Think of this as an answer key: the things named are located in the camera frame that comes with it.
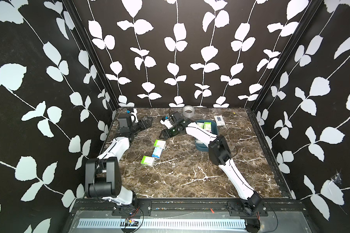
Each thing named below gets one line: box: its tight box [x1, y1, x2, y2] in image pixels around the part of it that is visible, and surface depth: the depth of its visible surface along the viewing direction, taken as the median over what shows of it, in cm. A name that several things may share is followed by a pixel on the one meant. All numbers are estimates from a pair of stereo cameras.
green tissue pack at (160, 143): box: [153, 138, 166, 150], surface depth 100 cm
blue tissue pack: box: [151, 146, 164, 160], surface depth 95 cm
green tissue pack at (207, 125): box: [203, 121, 212, 131], surface depth 104 cm
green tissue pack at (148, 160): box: [140, 155, 156, 167], surface depth 91 cm
